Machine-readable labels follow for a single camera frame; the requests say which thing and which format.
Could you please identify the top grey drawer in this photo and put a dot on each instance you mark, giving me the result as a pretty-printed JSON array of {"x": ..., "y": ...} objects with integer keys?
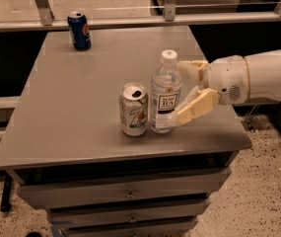
[{"x": 160, "y": 185}]

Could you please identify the green white 7up can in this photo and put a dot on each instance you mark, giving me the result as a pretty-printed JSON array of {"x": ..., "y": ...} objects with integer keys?
[{"x": 133, "y": 108}]

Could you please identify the black stand leg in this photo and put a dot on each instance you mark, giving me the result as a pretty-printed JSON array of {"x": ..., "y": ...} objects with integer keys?
[{"x": 5, "y": 205}]

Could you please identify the grey metal rail frame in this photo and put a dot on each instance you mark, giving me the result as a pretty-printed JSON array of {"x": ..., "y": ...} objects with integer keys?
[{"x": 144, "y": 22}]

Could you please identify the metal upright bracket middle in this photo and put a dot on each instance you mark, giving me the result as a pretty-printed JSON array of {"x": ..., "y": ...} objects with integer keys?
[{"x": 170, "y": 10}]

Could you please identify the middle grey drawer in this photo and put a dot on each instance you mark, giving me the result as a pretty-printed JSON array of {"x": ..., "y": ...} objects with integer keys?
[{"x": 129, "y": 213}]

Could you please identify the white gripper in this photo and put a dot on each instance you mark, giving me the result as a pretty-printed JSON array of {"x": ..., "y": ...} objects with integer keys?
[{"x": 226, "y": 76}]

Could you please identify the metal upright bracket left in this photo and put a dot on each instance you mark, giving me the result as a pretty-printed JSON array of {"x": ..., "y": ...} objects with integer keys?
[{"x": 45, "y": 13}]

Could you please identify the grey drawer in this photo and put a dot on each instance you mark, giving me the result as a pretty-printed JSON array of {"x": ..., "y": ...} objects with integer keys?
[
  {"x": 148, "y": 227},
  {"x": 129, "y": 213},
  {"x": 160, "y": 185}
]

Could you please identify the clear plastic water bottle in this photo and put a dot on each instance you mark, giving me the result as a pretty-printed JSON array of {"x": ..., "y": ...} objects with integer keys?
[{"x": 165, "y": 90}]

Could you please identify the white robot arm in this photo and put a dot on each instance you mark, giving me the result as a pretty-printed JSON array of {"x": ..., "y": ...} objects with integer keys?
[{"x": 264, "y": 76}]

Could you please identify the blue pepsi can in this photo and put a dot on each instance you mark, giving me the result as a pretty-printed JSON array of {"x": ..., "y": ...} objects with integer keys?
[{"x": 79, "y": 30}]

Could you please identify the metal upright bracket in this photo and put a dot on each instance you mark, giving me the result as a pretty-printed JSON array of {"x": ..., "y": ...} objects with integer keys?
[
  {"x": 45, "y": 13},
  {"x": 170, "y": 10}
]

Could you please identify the bottom grey drawer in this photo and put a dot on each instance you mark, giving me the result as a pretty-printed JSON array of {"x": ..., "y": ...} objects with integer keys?
[{"x": 148, "y": 227}]

